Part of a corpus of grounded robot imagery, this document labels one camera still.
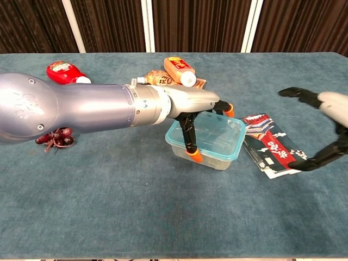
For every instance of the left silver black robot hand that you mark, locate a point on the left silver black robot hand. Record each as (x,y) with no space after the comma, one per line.
(190,99)

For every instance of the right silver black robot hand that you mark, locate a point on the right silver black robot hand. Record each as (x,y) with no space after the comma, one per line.
(335,104)

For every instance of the teal lidded container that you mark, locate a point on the teal lidded container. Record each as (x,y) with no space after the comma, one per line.
(225,127)

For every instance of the clear plastic container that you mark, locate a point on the clear plastic container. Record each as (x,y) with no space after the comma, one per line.
(214,164)

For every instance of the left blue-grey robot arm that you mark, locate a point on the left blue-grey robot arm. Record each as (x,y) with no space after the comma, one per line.
(81,108)

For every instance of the orange sauce squeeze bottle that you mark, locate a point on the orange sauce squeeze bottle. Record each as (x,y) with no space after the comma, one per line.
(176,68)

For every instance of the brown spouted sauce pouch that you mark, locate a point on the brown spouted sauce pouch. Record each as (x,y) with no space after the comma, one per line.
(159,77)

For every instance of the dark white-framed partition screen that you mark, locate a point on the dark white-framed partition screen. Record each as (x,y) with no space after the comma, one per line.
(198,24)

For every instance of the dark red-printed snack packet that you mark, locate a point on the dark red-printed snack packet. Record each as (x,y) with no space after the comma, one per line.
(269,146)

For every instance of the red ketchup squeeze bottle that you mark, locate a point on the red ketchup squeeze bottle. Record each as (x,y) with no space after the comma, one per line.
(62,72)

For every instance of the teal table cloth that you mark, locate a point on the teal table cloth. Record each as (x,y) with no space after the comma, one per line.
(108,204)

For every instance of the dark red grape bunch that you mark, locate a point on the dark red grape bunch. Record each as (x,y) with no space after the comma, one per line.
(62,138)

